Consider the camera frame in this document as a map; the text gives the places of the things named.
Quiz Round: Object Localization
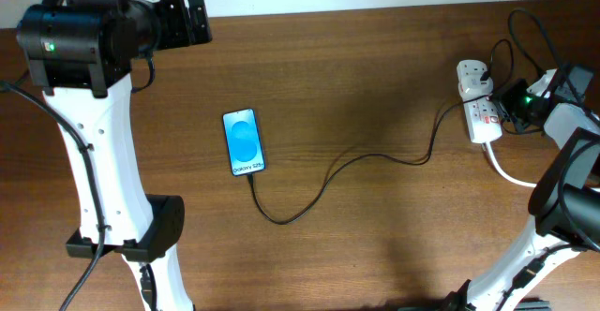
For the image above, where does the black USB charging cable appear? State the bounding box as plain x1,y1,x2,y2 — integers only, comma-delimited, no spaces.
247,38,516,226

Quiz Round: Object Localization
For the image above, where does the blue Galaxy smartphone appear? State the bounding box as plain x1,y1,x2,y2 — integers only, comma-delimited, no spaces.
222,109,266,176

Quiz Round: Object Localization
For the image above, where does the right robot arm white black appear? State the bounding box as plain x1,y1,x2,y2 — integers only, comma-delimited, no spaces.
441,77,599,310

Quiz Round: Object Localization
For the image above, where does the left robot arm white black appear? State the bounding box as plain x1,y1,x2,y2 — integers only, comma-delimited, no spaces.
17,0,212,310

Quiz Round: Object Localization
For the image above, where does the white USB charger plug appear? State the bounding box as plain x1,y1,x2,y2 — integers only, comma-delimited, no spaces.
458,76,494,100

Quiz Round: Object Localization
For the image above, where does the white power strip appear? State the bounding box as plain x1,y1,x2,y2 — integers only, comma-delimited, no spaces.
457,60,503,144

